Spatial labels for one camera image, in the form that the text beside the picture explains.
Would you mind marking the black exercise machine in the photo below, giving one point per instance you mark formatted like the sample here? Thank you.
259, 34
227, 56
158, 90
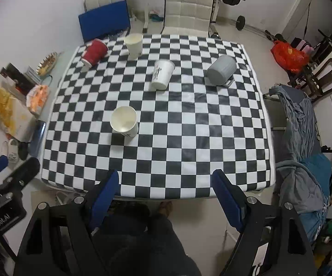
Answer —
324, 44

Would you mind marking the small black barbell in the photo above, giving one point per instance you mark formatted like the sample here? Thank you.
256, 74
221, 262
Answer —
240, 22

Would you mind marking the grey metal frame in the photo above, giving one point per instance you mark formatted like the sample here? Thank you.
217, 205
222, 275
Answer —
281, 112

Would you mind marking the plain white paper cup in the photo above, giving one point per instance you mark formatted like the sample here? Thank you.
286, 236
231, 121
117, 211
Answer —
134, 49
122, 120

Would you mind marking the orange snack packet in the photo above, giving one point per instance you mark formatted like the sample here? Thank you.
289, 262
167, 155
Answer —
38, 97

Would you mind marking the orange plastic bag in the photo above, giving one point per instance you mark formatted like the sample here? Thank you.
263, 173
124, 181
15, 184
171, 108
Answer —
288, 57

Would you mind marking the white weight rack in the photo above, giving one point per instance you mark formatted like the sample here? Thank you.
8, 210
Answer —
145, 13

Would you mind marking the black white checkered tablecloth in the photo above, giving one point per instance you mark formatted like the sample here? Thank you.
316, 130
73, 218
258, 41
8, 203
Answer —
183, 138

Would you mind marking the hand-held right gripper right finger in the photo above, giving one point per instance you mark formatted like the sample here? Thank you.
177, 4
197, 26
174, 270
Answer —
228, 202

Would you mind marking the blue cloth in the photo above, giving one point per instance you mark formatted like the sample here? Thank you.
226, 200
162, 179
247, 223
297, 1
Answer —
319, 166

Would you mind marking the person's foot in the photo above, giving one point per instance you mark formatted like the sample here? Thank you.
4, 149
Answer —
166, 208

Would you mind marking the white padded chair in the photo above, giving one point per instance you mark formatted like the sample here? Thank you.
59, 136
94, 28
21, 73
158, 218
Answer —
102, 0
187, 8

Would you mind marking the printed white paper cup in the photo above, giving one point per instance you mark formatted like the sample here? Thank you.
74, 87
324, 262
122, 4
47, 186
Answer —
163, 74

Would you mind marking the grey ribbed cup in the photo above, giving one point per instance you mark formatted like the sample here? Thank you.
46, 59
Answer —
220, 69

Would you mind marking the brown wooden chair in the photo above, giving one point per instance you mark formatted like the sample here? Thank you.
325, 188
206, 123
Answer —
331, 74

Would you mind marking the red paper cup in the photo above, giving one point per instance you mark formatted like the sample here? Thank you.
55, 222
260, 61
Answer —
94, 53

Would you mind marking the white slipper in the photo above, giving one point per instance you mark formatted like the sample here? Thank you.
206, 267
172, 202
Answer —
10, 151

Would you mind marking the blue flat box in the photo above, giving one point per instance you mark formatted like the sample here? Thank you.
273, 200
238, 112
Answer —
38, 136

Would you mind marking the person's dark trousers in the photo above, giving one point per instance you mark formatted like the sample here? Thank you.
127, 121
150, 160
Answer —
148, 244

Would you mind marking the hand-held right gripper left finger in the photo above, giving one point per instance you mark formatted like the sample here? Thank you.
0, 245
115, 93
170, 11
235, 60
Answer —
105, 199

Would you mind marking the blue board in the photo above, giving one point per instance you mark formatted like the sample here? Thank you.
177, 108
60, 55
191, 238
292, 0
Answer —
104, 21

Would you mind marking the gold studded tray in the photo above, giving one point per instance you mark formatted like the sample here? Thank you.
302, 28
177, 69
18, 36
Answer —
47, 63

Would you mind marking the grey blanket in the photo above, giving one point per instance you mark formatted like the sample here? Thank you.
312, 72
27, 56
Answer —
295, 115

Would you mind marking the black box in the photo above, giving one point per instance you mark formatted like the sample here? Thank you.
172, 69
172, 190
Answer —
16, 77

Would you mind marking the pink bag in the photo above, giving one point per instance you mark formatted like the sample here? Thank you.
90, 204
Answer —
305, 46

